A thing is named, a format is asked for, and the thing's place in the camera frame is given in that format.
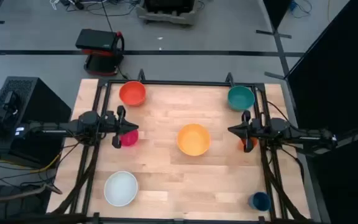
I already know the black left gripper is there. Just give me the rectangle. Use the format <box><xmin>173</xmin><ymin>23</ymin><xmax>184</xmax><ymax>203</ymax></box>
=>
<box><xmin>105</xmin><ymin>105</ymin><xmax>139</xmax><ymax>149</ymax></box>

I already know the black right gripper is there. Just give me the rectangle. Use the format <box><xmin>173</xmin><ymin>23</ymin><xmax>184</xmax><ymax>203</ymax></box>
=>
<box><xmin>227</xmin><ymin>110</ymin><xmax>265</xmax><ymax>153</ymax></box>

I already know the pink cup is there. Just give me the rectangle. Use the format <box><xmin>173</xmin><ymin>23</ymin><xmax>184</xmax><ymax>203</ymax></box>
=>
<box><xmin>119</xmin><ymin>129</ymin><xmax>139</xmax><ymax>147</ymax></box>

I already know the orange plastic cup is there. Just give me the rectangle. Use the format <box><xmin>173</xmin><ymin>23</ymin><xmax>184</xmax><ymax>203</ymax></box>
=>
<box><xmin>240</xmin><ymin>136</ymin><xmax>258</xmax><ymax>151</ymax></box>

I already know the teal plastic bowl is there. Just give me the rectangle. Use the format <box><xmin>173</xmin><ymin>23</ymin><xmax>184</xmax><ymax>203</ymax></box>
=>
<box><xmin>227</xmin><ymin>85</ymin><xmax>256</xmax><ymax>112</ymax></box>

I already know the red plastic bowl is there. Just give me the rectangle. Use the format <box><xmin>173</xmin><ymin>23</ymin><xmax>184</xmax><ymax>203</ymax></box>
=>
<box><xmin>119</xmin><ymin>80</ymin><xmax>147</xmax><ymax>107</ymax></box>

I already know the yellow-orange plastic bowl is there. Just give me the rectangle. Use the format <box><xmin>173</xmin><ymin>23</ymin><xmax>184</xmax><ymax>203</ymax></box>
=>
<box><xmin>177</xmin><ymin>123</ymin><xmax>211</xmax><ymax>157</ymax></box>

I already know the white plastic bowl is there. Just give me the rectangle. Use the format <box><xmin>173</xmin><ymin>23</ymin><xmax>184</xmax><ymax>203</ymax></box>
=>
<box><xmin>103</xmin><ymin>170</ymin><xmax>139</xmax><ymax>207</ymax></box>

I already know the dark blue plastic cup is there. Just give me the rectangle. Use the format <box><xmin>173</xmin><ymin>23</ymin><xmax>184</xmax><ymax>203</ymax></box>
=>
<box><xmin>247</xmin><ymin>191</ymin><xmax>272</xmax><ymax>212</ymax></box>

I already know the black computer tower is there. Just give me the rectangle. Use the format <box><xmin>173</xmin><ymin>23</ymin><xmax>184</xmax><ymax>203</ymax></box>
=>
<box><xmin>0</xmin><ymin>76</ymin><xmax>73</xmax><ymax>166</ymax></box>

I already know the black and red toolbox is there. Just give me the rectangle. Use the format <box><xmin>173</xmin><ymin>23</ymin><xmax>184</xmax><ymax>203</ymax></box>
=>
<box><xmin>75</xmin><ymin>28</ymin><xmax>126</xmax><ymax>77</ymax></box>

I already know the large black curtain panel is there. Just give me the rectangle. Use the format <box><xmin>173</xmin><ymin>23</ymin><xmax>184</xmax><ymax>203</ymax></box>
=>
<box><xmin>286</xmin><ymin>0</ymin><xmax>358</xmax><ymax>224</ymax></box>

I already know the grey wheeled cart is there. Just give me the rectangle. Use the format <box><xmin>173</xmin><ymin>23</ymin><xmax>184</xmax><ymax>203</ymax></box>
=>
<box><xmin>135</xmin><ymin>0</ymin><xmax>200</xmax><ymax>26</ymax></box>

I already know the black box on cart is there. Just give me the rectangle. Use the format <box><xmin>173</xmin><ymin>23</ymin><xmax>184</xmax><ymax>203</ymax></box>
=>
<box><xmin>144</xmin><ymin>0</ymin><xmax>195</xmax><ymax>13</ymax></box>

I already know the black aluminium table frame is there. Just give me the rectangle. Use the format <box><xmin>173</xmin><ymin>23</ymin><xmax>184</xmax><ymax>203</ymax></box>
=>
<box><xmin>51</xmin><ymin>79</ymin><xmax>310</xmax><ymax>224</ymax></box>

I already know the black cable bundle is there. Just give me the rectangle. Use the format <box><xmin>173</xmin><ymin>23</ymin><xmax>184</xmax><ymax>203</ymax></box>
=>
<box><xmin>259</xmin><ymin>146</ymin><xmax>304</xmax><ymax>222</ymax></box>
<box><xmin>53</xmin><ymin>146</ymin><xmax>96</xmax><ymax>215</ymax></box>

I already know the yellow cable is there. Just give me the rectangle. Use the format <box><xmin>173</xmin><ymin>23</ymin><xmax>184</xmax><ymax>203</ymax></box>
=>
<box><xmin>0</xmin><ymin>154</ymin><xmax>62</xmax><ymax>174</ymax></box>

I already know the black hanging cable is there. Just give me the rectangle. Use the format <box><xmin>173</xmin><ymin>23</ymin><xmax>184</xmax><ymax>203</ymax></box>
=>
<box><xmin>100</xmin><ymin>0</ymin><xmax>115</xmax><ymax>34</ymax></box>

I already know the brown braided hose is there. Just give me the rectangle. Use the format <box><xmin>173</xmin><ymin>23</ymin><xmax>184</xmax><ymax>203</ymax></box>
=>
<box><xmin>0</xmin><ymin>183</ymin><xmax>63</xmax><ymax>206</ymax></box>

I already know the blue cable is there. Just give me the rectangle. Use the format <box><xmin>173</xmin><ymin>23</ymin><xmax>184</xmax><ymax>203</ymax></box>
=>
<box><xmin>289</xmin><ymin>0</ymin><xmax>312</xmax><ymax>16</ymax></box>

